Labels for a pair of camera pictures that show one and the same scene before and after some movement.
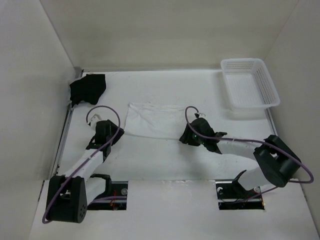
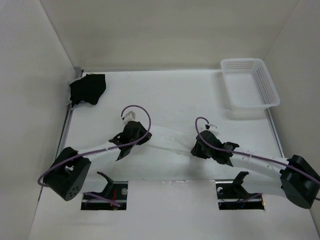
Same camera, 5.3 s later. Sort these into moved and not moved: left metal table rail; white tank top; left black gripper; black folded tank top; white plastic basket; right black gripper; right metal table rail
Moved: right black gripper; white tank top; left black gripper
Not moved: left metal table rail; right metal table rail; black folded tank top; white plastic basket
